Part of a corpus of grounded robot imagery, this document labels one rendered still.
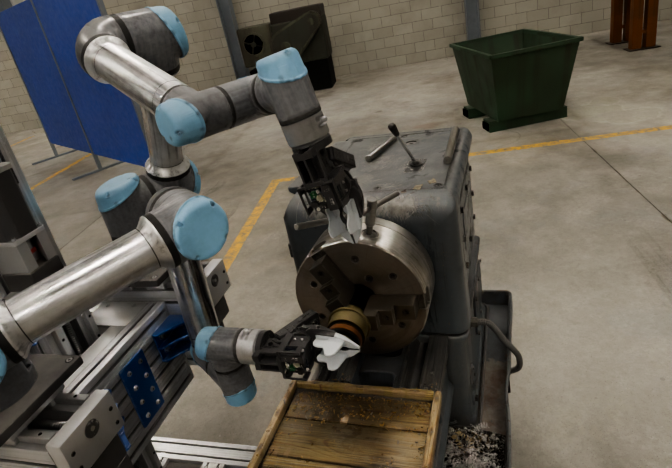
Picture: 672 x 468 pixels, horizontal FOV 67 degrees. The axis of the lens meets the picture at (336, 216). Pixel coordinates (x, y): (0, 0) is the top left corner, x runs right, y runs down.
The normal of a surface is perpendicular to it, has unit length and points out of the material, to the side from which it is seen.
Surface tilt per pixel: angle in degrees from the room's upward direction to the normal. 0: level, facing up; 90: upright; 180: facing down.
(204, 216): 89
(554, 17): 90
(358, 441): 0
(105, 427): 90
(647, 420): 0
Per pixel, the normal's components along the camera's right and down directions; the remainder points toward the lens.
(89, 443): 0.95, -0.06
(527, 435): -0.18, -0.90
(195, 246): 0.74, 0.13
